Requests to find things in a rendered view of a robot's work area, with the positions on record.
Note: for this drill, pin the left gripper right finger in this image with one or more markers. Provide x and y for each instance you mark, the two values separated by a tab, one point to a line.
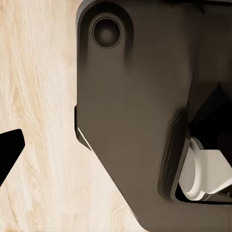
224	143

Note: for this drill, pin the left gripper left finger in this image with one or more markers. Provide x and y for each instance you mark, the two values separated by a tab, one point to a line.
11	145

